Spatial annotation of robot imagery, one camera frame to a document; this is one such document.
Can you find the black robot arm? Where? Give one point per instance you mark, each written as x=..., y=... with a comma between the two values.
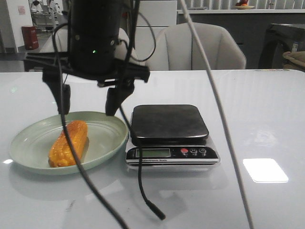
x=91, y=14

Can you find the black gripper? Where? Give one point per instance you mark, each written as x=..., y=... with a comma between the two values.
x=62, y=92

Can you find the tan cushion at right edge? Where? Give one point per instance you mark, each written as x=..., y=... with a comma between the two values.
x=294, y=60

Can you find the red trash bin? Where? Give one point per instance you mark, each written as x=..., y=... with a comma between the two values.
x=30, y=37

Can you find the dark glossy side table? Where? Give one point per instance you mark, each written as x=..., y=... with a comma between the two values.
x=281, y=38

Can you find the left grey upholstered chair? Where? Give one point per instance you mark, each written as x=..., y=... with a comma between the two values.
x=122, y=45

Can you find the orange corn cob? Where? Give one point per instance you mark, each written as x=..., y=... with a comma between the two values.
x=60, y=154

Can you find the fruit bowl on counter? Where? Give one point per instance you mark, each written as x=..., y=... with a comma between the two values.
x=243, y=5

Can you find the light green plate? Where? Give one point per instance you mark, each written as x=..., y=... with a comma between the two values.
x=107, y=135

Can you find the grey counter with white top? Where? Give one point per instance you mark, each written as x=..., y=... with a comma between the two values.
x=248, y=27

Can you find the silver electronic kitchen scale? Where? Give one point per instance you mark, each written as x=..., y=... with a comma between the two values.
x=170, y=137

